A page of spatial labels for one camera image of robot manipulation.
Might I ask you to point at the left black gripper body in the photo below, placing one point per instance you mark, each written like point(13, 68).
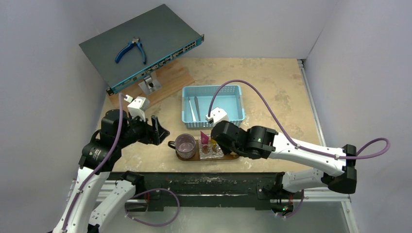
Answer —
point(139, 130)

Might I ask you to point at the purple translucent cup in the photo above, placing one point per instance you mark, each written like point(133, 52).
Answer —
point(184, 145)

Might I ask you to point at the light blue plastic basket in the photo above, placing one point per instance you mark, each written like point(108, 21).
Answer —
point(229, 99)

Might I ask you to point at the clear glass toothbrush holder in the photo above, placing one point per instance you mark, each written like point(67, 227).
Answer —
point(210, 151)

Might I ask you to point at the dark wooden oval tray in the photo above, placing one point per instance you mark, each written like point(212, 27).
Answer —
point(196, 156)

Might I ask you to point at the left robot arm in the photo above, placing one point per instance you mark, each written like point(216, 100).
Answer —
point(118, 130)

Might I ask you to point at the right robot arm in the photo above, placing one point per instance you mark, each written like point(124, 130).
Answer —
point(333, 168)

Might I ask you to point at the wooden base board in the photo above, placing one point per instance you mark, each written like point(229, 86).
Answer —
point(167, 80)

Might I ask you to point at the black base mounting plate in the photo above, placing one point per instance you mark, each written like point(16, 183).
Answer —
point(196, 189)

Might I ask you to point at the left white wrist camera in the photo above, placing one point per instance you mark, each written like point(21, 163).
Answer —
point(137, 107)

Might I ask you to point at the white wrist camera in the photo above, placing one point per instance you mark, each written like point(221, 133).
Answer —
point(217, 115)
point(137, 107)

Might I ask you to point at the metal stand bracket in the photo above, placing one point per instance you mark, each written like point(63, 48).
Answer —
point(150, 84)

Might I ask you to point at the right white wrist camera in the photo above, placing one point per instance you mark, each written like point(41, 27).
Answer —
point(217, 115)

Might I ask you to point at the grey network switch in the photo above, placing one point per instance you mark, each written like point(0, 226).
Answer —
point(130, 51)

